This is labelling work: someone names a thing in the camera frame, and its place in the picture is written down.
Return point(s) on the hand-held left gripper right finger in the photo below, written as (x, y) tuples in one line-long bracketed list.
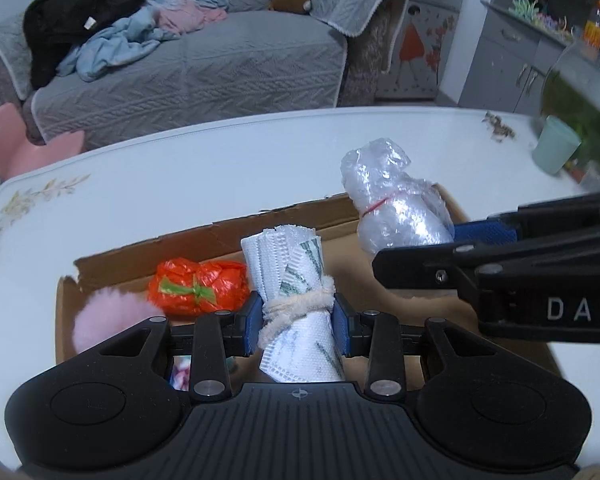
[(341, 326)]

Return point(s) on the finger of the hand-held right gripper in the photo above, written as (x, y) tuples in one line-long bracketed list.
[(415, 267), (485, 232)]

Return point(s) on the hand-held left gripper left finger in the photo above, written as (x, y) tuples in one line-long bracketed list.
[(252, 321)]

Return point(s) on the white green-print cloth roll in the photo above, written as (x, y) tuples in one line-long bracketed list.
[(300, 345)]

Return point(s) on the bubble wrap bundle red band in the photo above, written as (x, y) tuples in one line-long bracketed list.
[(395, 210)]

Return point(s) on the shallow cardboard box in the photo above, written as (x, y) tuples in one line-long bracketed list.
[(205, 250)]

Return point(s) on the orange bundle with green tie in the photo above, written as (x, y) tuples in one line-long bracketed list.
[(200, 285)]

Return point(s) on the floral bundle with green band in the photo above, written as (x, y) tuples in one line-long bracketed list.
[(181, 375)]

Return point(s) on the pile of seed shells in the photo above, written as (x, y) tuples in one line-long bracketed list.
[(499, 127)]

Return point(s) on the pale green cup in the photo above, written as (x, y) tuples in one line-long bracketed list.
[(555, 147)]

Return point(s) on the pink fluffy ball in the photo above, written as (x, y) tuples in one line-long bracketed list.
[(110, 320)]

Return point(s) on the glass fish tank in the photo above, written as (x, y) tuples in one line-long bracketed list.
[(590, 95)]

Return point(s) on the grey cabinet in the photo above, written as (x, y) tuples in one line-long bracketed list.
[(505, 60)]

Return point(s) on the grey sofa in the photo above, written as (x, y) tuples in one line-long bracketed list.
[(365, 70)]

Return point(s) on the green plastic plant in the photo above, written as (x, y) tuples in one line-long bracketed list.
[(524, 6)]

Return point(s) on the orange drink bottle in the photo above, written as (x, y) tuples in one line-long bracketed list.
[(595, 27)]

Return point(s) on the grey quilted seat cover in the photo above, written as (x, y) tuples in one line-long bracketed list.
[(205, 80)]

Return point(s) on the pink plastic stool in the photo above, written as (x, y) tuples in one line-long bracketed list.
[(15, 145)]

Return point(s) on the light blue clothing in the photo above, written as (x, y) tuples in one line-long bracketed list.
[(115, 50)]

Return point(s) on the pink clothing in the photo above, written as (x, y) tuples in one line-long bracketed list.
[(190, 17)]

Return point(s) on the black clothing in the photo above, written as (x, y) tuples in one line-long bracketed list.
[(75, 5)]

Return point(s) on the floral figure wall poster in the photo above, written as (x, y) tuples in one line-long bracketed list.
[(420, 50)]

